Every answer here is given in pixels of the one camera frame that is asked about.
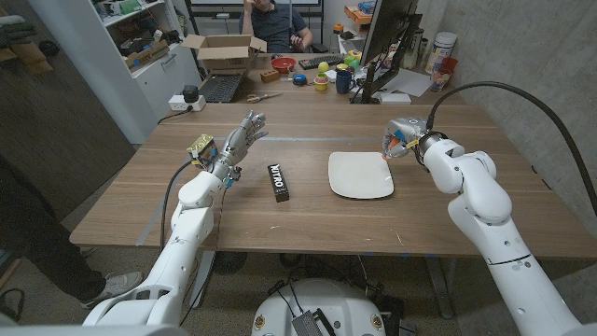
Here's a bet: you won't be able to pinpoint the black computer monitor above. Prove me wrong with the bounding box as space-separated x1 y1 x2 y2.
359 0 420 66

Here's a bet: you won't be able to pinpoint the white wipes canister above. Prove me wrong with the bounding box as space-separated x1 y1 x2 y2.
423 31 458 76

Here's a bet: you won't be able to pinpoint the yellow handled scissors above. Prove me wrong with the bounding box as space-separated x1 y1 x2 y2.
245 91 284 105

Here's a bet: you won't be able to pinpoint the red bowl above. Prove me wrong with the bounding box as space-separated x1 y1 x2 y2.
271 56 298 75

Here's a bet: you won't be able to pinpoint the dark blue mug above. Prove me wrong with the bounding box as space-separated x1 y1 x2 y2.
335 69 357 95

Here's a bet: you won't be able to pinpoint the gold foil wrapped wrist camera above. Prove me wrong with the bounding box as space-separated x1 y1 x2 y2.
186 133 219 169

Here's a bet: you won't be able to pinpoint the standing person in dark trousers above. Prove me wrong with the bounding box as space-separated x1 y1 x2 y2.
0 156 144 309

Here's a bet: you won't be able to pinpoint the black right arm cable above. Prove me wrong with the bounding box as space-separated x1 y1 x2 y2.
426 80 597 216

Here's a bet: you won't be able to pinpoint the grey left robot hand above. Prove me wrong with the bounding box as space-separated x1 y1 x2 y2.
211 109 270 182

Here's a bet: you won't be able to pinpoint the orange capped glue stick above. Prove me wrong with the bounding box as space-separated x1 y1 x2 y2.
382 137 403 161

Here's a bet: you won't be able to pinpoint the black monitor stand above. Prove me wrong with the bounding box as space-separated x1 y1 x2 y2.
349 13 423 105

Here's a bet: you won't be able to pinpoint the green yellow toy cups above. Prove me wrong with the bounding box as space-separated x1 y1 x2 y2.
343 49 364 71

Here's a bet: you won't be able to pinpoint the seated person in dark shirt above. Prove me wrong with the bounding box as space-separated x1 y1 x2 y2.
239 0 314 54

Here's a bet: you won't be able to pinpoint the black laptop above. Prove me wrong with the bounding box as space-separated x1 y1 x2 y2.
199 49 260 104

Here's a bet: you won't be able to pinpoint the orange storage box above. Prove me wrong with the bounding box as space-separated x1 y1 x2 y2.
343 4 374 25

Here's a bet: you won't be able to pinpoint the black keyboard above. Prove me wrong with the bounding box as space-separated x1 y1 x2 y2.
298 54 346 71

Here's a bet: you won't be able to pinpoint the small white flat box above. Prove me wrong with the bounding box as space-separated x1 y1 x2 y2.
379 91 412 105

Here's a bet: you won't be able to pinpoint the white paper sheet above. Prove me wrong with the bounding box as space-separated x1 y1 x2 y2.
372 68 433 98

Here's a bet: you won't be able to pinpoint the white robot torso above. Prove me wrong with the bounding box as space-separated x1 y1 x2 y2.
251 278 387 336

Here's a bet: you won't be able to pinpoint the white square plate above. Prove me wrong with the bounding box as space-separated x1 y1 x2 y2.
327 151 396 201

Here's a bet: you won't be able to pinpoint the white shelf cabinet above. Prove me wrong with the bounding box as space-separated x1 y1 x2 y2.
27 0 204 145

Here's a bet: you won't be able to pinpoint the cardboard box with tools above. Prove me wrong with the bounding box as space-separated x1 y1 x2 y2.
123 39 171 71

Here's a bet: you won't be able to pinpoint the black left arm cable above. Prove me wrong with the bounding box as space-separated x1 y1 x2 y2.
160 158 197 256

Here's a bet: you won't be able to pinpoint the grey table leg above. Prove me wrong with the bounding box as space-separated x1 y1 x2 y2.
189 250 216 309
423 255 456 320

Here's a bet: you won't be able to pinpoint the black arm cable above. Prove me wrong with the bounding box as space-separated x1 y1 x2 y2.
426 80 597 216
160 158 197 256

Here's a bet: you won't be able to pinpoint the open cardboard box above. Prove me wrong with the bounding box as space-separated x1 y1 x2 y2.
180 34 268 76

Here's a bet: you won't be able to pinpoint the black Nutro box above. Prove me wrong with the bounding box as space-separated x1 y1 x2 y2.
267 162 291 203

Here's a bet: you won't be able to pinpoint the white power strip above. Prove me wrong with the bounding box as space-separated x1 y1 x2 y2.
168 94 207 112

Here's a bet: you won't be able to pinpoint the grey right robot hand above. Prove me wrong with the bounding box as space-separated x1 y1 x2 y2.
381 117 430 161

